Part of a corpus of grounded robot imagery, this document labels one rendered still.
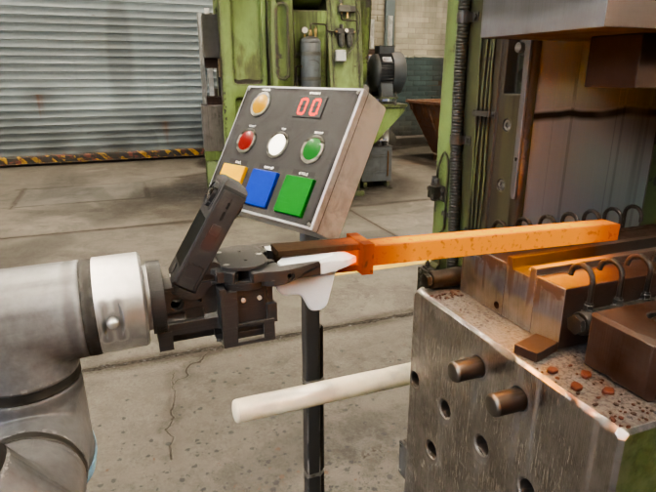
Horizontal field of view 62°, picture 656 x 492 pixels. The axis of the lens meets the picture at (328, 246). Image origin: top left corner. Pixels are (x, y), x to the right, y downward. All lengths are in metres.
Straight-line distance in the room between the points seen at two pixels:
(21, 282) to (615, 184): 0.93
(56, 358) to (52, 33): 8.03
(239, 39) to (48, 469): 5.16
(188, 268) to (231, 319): 0.06
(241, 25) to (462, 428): 4.98
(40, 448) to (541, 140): 0.79
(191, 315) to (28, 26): 8.05
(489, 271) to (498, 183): 0.25
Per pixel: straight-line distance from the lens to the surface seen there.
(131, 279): 0.51
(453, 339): 0.77
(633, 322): 0.65
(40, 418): 0.55
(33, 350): 0.53
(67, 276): 0.52
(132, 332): 0.52
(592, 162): 1.04
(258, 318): 0.55
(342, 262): 0.56
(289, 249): 0.55
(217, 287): 0.53
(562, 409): 0.64
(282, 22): 5.42
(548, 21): 0.69
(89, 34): 8.47
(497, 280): 0.77
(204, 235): 0.52
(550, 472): 0.68
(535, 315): 0.72
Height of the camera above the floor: 1.23
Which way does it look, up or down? 18 degrees down
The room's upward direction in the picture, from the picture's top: straight up
